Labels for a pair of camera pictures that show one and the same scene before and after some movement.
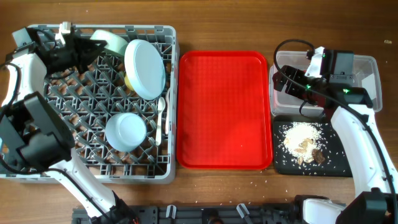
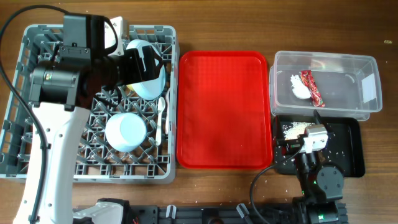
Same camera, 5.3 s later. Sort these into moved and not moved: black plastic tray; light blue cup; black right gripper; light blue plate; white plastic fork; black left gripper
Moved: black left gripper; black right gripper
Not moved: white plastic fork; light blue plate; light blue cup; black plastic tray
